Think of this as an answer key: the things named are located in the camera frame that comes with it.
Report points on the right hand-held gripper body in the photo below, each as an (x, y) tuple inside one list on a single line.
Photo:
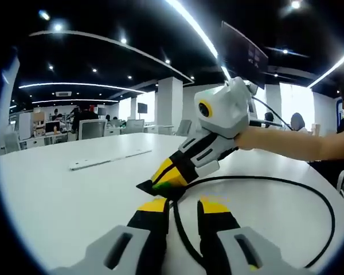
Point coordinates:
[(229, 111)]

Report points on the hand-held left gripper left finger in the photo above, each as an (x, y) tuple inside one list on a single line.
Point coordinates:
[(132, 246)]

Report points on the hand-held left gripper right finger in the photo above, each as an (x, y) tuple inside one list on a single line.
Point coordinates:
[(226, 246)]

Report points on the white desk power strip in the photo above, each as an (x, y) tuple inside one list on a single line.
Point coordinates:
[(109, 160)]

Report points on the person's right hand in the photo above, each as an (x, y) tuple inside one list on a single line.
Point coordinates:
[(250, 140)]

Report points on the grey office chair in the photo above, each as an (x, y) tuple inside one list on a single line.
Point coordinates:
[(134, 126), (93, 130), (183, 128)]

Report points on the black hanging monitor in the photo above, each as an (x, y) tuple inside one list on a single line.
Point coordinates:
[(240, 51)]

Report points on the long ceiling light strip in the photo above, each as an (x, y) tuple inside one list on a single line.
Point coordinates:
[(200, 31)]

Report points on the person's dark clothing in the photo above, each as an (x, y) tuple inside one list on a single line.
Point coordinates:
[(332, 169)]

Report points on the white desktop computer screen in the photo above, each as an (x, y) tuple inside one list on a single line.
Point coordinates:
[(52, 128)]

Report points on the ceiling air conditioner cassette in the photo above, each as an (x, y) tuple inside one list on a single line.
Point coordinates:
[(63, 93)]

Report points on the brown cardboard box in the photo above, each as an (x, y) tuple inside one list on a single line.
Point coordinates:
[(38, 120)]

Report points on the black wall screen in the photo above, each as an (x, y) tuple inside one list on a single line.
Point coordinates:
[(142, 108)]

